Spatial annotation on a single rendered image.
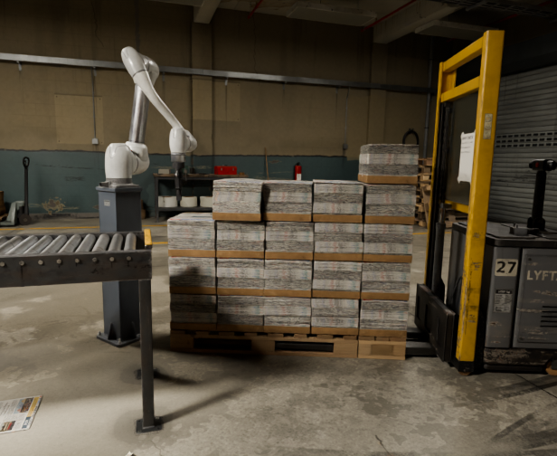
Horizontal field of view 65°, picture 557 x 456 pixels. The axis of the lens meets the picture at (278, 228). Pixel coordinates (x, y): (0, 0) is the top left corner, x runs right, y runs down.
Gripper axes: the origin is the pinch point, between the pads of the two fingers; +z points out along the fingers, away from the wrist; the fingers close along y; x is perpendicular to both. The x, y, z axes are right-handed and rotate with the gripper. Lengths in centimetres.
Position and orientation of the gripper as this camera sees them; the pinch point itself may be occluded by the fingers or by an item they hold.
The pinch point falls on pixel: (178, 194)
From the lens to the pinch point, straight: 281.4
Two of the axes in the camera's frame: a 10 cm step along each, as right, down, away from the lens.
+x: -10.0, -0.2, 0.4
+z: -0.2, 9.9, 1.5
